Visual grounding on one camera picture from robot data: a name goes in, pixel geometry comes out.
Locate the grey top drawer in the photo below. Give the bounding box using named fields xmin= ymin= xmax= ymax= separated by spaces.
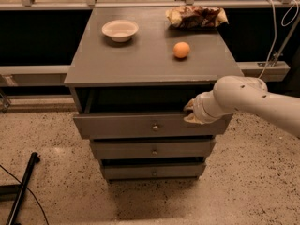
xmin=73 ymin=112 xmax=232 ymax=140

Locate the black floor cable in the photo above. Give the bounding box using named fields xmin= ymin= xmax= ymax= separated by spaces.
xmin=0 ymin=164 xmax=50 ymax=225

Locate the grey drawer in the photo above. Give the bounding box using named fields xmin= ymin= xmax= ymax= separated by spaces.
xmin=101 ymin=162 xmax=206 ymax=180
xmin=90 ymin=138 xmax=216 ymax=159
xmin=73 ymin=112 xmax=232 ymax=140

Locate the metal railing frame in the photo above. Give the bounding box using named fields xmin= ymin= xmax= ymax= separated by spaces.
xmin=0 ymin=0 xmax=300 ymax=114

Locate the grey bottom drawer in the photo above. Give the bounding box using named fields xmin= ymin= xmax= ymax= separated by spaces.
xmin=101 ymin=162 xmax=206 ymax=180

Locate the white hanging cable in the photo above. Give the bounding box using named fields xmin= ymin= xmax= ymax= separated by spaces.
xmin=256 ymin=0 xmax=300 ymax=81

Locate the orange fruit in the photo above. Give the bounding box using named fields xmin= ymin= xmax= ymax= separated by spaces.
xmin=173 ymin=42 xmax=190 ymax=59

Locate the grey drawer cabinet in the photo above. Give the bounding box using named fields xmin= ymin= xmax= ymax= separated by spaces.
xmin=65 ymin=14 xmax=241 ymax=169

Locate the crumpled chip bag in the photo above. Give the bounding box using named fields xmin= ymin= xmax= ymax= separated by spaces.
xmin=166 ymin=6 xmax=228 ymax=29

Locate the black stand leg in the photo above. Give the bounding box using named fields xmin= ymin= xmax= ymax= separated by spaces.
xmin=0 ymin=152 xmax=40 ymax=225

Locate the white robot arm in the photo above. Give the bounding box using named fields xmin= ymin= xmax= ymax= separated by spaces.
xmin=184 ymin=76 xmax=300 ymax=138

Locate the white bowl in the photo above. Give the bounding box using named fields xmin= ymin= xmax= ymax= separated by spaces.
xmin=101 ymin=20 xmax=139 ymax=42

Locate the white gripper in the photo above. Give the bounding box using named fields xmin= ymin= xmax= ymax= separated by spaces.
xmin=184 ymin=91 xmax=227 ymax=125

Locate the grey middle drawer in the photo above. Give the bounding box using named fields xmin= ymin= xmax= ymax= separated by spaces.
xmin=90 ymin=138 xmax=216 ymax=159

